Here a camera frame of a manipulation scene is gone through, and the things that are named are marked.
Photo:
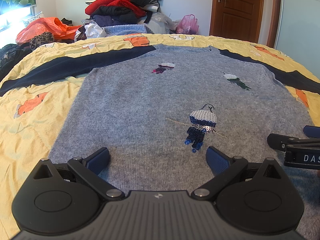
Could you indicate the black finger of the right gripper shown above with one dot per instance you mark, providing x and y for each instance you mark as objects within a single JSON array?
[
  {"x": 312, "y": 131},
  {"x": 280, "y": 142}
]

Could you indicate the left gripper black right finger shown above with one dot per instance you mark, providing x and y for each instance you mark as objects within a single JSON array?
[{"x": 226, "y": 170}]

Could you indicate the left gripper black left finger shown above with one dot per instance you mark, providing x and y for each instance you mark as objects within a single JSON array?
[{"x": 87, "y": 170}]

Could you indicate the grey navy knit sweater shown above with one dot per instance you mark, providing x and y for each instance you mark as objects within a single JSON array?
[{"x": 158, "y": 108}]

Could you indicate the dark clothes at bed edge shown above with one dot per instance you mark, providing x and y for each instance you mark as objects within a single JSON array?
[{"x": 10, "y": 55}]

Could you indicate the yellow floral bed quilt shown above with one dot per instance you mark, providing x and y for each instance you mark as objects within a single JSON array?
[{"x": 32, "y": 117}]

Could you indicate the glass sliding wardrobe door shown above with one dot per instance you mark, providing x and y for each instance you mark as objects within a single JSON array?
[{"x": 298, "y": 34}]

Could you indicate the leopard print cloth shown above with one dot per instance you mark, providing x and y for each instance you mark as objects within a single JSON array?
[{"x": 41, "y": 39}]

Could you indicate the white crumpled plastic bag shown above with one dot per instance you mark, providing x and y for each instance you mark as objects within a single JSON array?
[{"x": 89, "y": 30}]

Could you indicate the brown wooden door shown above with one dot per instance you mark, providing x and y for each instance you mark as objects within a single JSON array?
[{"x": 236, "y": 19}]

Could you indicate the light blue knit garment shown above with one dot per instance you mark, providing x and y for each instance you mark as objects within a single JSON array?
[{"x": 127, "y": 29}]

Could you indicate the pink plastic bag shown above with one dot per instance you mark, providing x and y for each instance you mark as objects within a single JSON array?
[{"x": 188, "y": 25}]

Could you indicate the orange plastic bag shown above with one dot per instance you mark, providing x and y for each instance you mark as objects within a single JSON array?
[{"x": 52, "y": 25}]

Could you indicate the dark navy garment on pile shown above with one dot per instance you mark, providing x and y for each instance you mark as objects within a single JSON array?
[{"x": 106, "y": 16}]

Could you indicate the clear plastic bag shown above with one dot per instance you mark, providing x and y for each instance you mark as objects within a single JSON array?
[{"x": 159, "y": 23}]

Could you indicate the red garment on pile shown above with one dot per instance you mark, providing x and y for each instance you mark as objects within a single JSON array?
[{"x": 115, "y": 3}]

